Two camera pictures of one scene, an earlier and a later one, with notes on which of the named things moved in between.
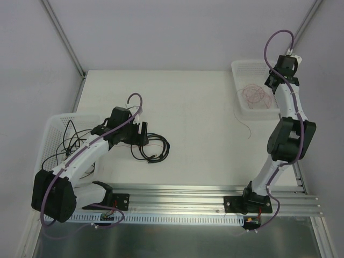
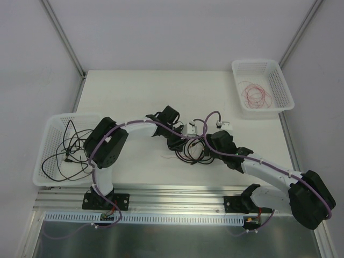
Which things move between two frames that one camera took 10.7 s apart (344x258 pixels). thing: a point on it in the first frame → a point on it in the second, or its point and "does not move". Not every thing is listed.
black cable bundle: [156, 159] → [193, 151]
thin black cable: [71, 139] does not move
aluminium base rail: [205, 200] does not move
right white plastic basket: [256, 100] does not move
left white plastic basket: [65, 133] does not move
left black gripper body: [143, 133] → [175, 142]
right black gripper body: [271, 81] → [210, 138]
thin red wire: [239, 121] → [251, 104]
